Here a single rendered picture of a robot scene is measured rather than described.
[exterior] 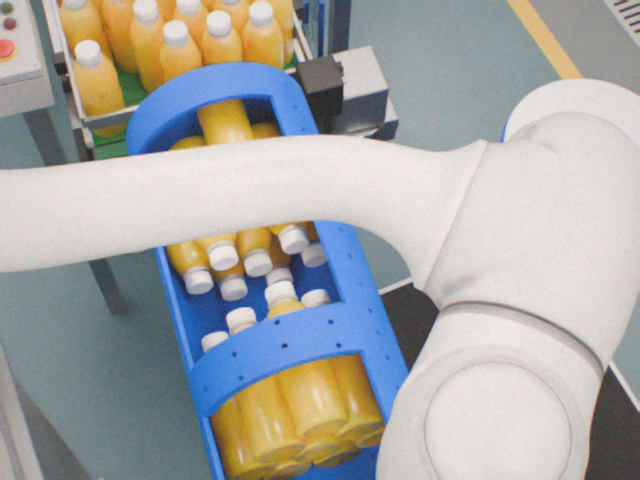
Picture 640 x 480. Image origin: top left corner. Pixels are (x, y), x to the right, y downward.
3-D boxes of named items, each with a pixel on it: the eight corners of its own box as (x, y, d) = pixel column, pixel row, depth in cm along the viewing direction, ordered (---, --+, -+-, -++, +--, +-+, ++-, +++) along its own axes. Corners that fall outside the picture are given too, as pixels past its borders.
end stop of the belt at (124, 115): (88, 131, 165) (85, 121, 162) (88, 128, 165) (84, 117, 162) (311, 78, 171) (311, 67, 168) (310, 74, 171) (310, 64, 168)
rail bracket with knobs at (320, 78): (296, 131, 171) (295, 96, 162) (284, 99, 175) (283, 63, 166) (348, 117, 173) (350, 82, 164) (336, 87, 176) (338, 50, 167)
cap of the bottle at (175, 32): (168, 48, 156) (166, 41, 155) (161, 30, 158) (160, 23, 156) (191, 42, 157) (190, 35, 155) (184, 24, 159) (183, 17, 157)
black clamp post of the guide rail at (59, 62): (63, 93, 174) (53, 65, 167) (60, 80, 176) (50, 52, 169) (75, 90, 175) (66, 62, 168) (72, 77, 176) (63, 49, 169)
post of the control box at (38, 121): (111, 315, 252) (6, 78, 163) (108, 302, 253) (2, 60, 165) (126, 311, 252) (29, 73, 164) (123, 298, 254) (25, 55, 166)
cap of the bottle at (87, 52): (73, 51, 156) (71, 44, 154) (96, 44, 157) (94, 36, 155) (81, 69, 154) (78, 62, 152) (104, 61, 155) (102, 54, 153)
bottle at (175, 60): (174, 123, 172) (161, 57, 155) (164, 93, 175) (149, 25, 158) (212, 113, 173) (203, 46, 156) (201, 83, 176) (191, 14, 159)
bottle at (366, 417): (386, 429, 128) (344, 307, 136) (383, 415, 121) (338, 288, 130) (336, 446, 128) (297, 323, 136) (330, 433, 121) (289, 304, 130)
